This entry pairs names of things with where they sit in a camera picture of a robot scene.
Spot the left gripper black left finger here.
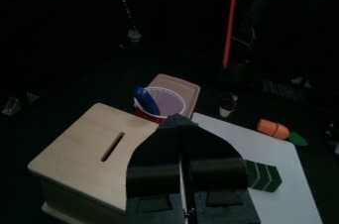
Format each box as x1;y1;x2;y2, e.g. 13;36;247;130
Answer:
124;113;185;224

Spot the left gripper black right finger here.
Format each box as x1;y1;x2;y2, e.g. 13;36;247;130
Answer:
180;115;262;224

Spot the dark green sushi roll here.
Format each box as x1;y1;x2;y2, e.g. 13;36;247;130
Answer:
244;159;283;193

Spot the white cutting board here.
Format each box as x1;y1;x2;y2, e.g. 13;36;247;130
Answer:
189;111;324;224

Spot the blue toy knife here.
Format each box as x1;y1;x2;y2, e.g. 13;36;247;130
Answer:
132;85;163;117

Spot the pink square plate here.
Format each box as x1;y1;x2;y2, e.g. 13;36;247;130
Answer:
147;72;203;120

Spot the wooden box with slot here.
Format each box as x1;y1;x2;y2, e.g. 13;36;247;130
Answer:
27;102;161;224

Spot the orange toy carrot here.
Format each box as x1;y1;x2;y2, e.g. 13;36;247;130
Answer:
255;118;310;148

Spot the red plastic cup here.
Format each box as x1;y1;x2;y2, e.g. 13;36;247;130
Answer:
132;85;188;125

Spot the small black round object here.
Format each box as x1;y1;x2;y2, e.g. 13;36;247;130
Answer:
219;91;240;119

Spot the orange vertical rod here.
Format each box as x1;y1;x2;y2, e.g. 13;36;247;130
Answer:
221;0;242;69

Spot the small pale edge bracket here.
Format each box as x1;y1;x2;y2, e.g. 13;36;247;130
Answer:
0;97;23;117

